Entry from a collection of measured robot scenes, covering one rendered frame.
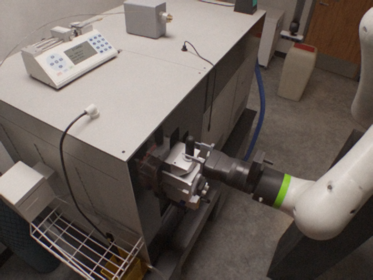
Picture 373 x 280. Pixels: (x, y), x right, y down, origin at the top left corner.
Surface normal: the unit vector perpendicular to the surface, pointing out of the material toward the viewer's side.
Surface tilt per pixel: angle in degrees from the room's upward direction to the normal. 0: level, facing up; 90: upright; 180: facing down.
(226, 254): 0
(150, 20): 90
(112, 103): 0
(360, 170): 39
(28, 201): 90
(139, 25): 90
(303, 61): 84
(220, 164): 3
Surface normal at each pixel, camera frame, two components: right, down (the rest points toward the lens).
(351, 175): -0.49, -0.37
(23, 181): 0.04, -0.71
